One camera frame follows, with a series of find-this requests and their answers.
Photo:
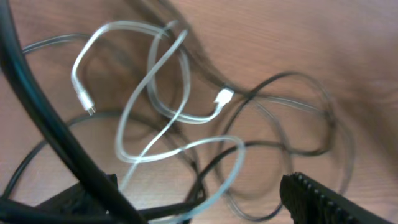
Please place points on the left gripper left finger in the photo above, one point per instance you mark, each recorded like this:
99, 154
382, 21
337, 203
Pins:
75, 200

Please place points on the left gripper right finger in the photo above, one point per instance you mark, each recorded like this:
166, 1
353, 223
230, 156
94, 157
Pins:
310, 202

